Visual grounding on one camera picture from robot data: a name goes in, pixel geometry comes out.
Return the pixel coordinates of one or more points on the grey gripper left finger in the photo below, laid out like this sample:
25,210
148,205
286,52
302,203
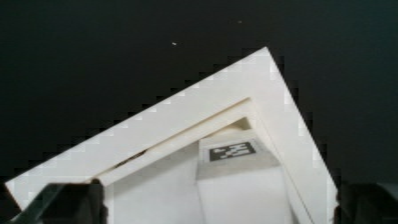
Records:
68,204

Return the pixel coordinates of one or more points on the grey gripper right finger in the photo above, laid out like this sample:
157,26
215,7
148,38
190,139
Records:
368,204

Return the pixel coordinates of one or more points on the white square tabletop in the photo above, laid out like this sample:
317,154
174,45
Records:
141,155

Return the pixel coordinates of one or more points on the white table leg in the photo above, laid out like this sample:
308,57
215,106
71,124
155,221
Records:
240,180

